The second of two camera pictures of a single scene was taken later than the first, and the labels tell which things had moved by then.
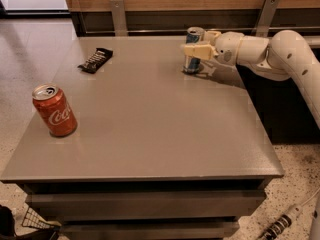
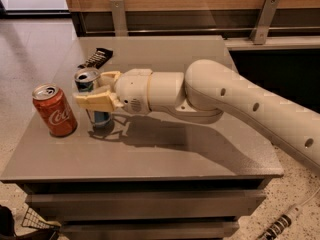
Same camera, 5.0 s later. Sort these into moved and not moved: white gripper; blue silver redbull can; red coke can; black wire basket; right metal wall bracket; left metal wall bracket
Moved: white gripper; blue silver redbull can
Not moved: left metal wall bracket; red coke can; black wire basket; right metal wall bracket
